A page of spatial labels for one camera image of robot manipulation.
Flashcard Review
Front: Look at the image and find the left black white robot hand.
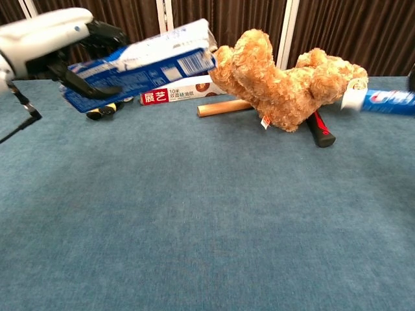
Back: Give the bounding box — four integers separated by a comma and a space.
0, 6, 129, 100

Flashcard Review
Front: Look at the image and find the blue white toothpaste tube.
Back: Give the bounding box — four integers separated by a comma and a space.
339, 86, 415, 117

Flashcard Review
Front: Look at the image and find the blue white toothpaste box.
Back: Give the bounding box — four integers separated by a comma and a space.
59, 18, 219, 113

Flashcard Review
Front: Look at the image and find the white red baking paper box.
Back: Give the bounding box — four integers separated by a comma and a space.
139, 75, 228, 106

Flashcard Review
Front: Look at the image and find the dark brown curtain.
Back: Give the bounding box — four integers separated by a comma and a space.
0, 0, 415, 80

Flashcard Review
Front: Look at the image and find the black white penguin plush doll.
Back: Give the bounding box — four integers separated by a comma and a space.
86, 102, 134, 121

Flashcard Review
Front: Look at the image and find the brown teddy bear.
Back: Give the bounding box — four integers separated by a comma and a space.
208, 29, 370, 133

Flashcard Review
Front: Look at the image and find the blue felt table cover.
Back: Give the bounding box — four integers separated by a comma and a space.
0, 76, 415, 311

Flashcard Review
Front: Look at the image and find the white frame post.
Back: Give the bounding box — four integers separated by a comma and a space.
155, 0, 172, 36
275, 0, 301, 71
18, 0, 40, 19

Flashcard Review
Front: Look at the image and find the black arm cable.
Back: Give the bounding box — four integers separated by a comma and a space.
0, 80, 43, 143

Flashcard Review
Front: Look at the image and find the black red handled hammer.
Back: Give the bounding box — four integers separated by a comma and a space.
306, 109, 337, 148

